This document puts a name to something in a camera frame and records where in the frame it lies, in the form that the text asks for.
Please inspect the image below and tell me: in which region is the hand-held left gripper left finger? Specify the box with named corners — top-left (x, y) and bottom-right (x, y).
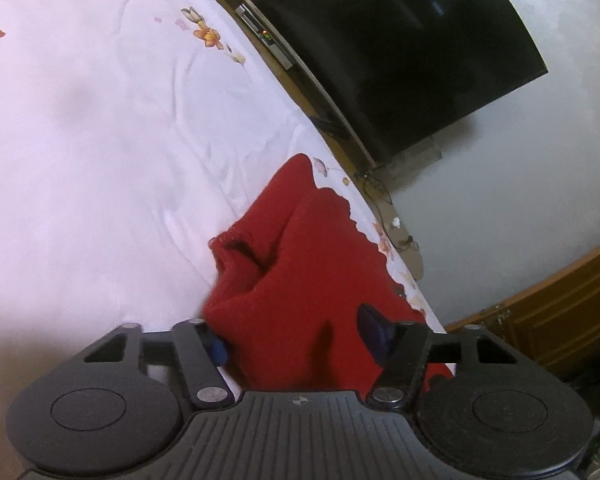
top-left (82, 318), bottom-right (233, 409)

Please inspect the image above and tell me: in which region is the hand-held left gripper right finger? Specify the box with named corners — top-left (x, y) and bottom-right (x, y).
top-left (356, 302), bottom-right (518, 408)

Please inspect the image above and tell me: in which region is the red knit sweater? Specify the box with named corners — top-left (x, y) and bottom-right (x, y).
top-left (202, 153), bottom-right (456, 393)

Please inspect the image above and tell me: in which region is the brown wooden cabinet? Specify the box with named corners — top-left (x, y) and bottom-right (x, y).
top-left (445, 237), bottom-right (600, 376)

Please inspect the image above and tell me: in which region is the floral white bed sheet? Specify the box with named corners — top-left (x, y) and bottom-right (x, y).
top-left (0, 0), bottom-right (448, 411)

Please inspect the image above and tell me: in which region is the black curved television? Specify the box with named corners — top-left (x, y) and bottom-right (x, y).
top-left (200, 0), bottom-right (551, 168)

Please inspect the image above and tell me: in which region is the silver set-top box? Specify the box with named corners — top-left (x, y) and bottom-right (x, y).
top-left (235, 4), bottom-right (293, 70)

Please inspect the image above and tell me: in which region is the metal door handle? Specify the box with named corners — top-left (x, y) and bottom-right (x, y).
top-left (482, 305), bottom-right (513, 328)

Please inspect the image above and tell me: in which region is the black cable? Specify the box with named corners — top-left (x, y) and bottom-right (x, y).
top-left (355, 167), bottom-right (421, 251)

